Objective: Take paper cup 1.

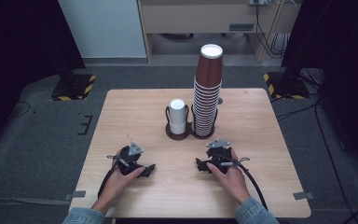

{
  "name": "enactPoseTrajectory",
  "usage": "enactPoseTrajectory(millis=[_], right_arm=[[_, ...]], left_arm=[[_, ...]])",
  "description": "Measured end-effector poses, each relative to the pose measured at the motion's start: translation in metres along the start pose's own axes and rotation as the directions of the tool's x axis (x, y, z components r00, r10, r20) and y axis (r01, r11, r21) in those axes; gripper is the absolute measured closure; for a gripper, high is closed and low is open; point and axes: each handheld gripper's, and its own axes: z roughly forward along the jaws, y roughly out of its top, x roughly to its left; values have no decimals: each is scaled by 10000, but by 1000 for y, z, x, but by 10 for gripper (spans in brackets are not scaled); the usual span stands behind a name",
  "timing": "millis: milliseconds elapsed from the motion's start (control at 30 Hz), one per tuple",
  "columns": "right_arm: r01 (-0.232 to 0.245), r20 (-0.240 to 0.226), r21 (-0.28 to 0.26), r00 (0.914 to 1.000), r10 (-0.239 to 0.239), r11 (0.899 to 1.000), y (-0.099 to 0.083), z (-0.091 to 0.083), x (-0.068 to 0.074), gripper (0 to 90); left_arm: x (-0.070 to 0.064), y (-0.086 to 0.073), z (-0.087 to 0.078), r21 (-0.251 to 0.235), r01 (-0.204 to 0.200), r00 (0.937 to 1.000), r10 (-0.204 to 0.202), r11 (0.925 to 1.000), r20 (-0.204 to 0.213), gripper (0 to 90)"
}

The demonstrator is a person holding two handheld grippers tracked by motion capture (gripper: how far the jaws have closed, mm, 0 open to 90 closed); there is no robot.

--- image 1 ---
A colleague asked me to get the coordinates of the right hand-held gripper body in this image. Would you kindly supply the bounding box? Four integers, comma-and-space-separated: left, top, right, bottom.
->
204, 138, 241, 174

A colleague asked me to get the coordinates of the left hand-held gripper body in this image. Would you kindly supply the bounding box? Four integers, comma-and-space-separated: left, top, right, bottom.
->
106, 142, 147, 177

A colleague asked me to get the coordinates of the black double cup holder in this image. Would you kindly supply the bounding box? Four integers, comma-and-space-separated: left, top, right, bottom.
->
164, 104, 219, 141

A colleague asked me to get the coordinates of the stack of brown cups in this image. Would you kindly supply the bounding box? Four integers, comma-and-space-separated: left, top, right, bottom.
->
191, 76, 223, 138

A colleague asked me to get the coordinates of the single brown paper cup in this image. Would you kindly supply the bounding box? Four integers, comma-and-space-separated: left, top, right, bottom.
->
195, 43, 224, 89

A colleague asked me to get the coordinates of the person's left hand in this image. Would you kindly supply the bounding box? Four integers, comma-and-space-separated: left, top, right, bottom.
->
100, 149, 146, 205

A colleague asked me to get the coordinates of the person's right hand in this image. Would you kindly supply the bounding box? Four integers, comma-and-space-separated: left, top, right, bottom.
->
206, 148, 252, 205

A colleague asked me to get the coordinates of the white paper cup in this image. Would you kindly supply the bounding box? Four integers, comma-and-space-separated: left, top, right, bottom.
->
169, 98, 187, 126
170, 121, 187, 135

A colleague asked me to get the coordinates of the grey tape strip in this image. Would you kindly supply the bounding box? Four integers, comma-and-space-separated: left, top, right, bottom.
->
292, 191, 315, 201
64, 189, 87, 202

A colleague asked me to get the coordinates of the stand base with hazard tape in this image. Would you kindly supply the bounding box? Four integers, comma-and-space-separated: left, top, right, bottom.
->
263, 71, 310, 101
50, 73, 97, 102

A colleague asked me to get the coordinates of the white panel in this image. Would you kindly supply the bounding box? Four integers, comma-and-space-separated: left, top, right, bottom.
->
58, 0, 147, 59

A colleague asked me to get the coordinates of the light wooden desk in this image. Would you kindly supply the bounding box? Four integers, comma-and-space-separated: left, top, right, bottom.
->
137, 0, 302, 64

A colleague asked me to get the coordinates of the black curtain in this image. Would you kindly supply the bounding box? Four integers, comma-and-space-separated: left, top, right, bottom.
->
281, 0, 358, 175
0, 0, 87, 157

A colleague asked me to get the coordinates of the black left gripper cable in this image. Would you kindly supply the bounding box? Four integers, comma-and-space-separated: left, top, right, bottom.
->
97, 161, 119, 199

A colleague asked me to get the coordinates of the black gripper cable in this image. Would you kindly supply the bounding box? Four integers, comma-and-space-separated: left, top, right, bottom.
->
97, 161, 119, 199
227, 156, 269, 211

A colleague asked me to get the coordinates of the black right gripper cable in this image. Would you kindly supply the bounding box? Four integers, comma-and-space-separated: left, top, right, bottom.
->
227, 156, 269, 211

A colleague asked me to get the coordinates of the long black floor cable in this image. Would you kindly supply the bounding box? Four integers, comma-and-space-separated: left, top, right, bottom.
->
314, 99, 358, 224

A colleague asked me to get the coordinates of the looped black floor cable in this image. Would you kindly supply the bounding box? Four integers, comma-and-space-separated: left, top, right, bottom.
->
8, 100, 32, 121

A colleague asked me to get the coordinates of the bundle of black desk cables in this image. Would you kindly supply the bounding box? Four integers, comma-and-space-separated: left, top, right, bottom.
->
254, 0, 292, 61

